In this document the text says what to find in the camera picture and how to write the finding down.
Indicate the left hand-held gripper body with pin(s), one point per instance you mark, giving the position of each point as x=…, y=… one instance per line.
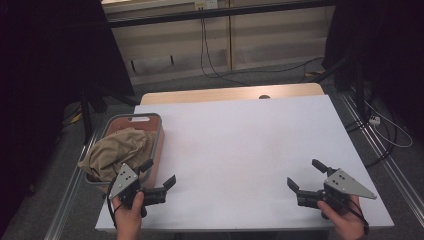
x=124, y=180

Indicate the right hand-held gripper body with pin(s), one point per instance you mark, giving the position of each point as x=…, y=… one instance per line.
x=343, y=183

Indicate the pink basket with grey rim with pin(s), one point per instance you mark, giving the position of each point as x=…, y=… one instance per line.
x=159, y=150

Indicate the person's right hand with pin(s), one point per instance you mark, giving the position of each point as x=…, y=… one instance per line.
x=348, y=223

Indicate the person's left hand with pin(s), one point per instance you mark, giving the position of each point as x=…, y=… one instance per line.
x=128, y=223

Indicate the black tripod stand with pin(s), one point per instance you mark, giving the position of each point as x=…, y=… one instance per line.
x=87, y=123

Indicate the white power strip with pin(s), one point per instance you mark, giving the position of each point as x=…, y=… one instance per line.
x=374, y=120

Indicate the black metal stand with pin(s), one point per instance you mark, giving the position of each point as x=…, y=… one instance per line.
x=359, y=90

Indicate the black curtain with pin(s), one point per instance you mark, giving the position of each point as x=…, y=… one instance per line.
x=40, y=66
x=393, y=50

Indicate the beige wooden cabinet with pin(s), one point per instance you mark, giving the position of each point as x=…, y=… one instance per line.
x=273, y=36

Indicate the black horizontal bar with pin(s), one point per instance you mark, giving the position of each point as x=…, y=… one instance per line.
x=216, y=12

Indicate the aluminium floor rail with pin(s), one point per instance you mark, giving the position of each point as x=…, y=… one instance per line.
x=400, y=180
x=66, y=200

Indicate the white wall socket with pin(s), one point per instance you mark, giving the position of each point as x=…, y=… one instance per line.
x=210, y=4

